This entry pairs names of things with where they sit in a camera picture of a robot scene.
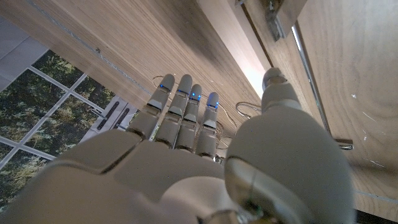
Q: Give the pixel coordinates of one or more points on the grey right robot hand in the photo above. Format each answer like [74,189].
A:
[186,177]

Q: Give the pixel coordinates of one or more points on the jute thread strand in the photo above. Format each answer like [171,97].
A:
[230,119]

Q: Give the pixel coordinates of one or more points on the wooden hanger stick with clips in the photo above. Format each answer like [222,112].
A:
[236,40]

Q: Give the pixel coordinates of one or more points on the printed forest window backdrop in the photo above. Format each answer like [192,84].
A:
[46,102]

